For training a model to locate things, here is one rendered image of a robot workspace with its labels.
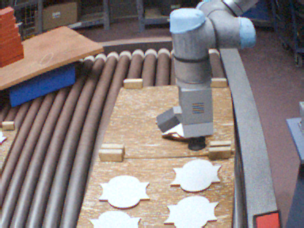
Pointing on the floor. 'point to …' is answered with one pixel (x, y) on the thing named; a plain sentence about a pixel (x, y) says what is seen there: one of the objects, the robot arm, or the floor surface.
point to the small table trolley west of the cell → (290, 37)
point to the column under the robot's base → (295, 219)
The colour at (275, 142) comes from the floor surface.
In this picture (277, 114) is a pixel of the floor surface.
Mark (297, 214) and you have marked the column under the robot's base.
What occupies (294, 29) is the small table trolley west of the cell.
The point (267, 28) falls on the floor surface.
